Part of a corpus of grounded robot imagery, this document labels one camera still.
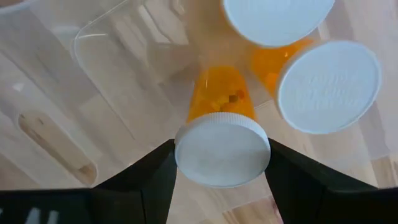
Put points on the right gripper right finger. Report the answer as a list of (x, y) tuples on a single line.
[(304, 193)]

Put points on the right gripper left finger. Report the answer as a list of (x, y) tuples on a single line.
[(149, 193)]

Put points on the large orange pill bottle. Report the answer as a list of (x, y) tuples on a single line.
[(329, 87), (222, 152), (276, 18)]

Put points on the clear plastic bin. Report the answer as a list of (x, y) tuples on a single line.
[(109, 77)]

